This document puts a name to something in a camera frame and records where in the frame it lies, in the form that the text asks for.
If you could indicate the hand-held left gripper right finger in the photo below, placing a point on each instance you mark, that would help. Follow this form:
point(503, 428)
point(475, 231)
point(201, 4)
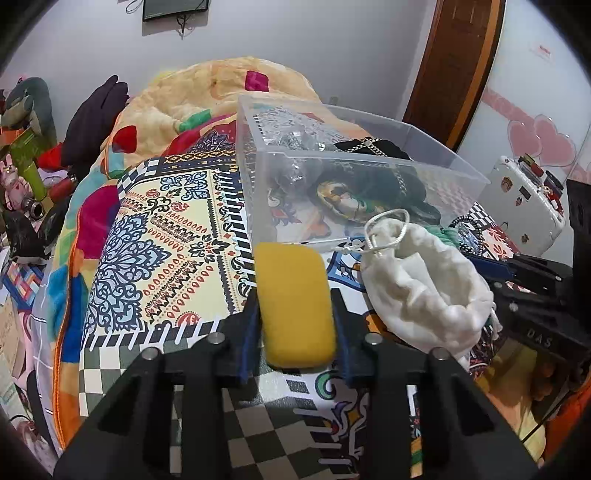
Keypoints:
point(342, 350)

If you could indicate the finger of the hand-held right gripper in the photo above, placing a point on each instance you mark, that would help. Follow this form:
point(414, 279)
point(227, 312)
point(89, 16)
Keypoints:
point(531, 318)
point(489, 266)

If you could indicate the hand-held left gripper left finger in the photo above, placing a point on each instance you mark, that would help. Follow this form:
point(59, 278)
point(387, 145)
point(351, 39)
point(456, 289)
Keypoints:
point(250, 346)

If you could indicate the yellow sponge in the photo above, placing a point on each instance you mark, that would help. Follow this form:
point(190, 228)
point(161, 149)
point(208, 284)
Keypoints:
point(295, 304)

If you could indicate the clear plastic box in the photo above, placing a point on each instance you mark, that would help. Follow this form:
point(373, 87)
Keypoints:
point(277, 184)

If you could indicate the white suitcase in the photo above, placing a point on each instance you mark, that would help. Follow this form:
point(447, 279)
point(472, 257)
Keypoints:
point(521, 203)

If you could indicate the patterned bed cover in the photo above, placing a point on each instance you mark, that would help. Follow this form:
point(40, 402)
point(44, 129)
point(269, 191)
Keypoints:
point(175, 258)

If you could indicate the wardrobe with pink hearts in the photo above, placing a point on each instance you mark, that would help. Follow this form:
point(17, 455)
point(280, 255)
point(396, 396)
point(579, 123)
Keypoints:
point(545, 83)

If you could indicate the wooden door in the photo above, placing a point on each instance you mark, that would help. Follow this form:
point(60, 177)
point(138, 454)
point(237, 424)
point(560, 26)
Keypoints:
point(455, 64)

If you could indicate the silver sequin cloth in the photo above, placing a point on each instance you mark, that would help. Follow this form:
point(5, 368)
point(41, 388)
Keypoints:
point(295, 138)

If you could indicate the orange fleece blanket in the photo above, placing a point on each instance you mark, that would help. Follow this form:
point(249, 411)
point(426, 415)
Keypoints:
point(184, 97)

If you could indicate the red cloth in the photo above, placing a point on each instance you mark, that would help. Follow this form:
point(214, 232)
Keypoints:
point(57, 161)

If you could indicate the dark purple garment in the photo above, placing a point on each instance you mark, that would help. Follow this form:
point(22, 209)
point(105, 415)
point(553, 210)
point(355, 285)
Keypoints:
point(92, 120)

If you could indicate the green plush toy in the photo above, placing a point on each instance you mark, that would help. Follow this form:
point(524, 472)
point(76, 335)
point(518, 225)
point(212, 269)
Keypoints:
point(32, 99)

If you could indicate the wall monitor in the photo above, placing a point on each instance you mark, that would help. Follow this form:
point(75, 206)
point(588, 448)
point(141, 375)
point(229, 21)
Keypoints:
point(175, 8)

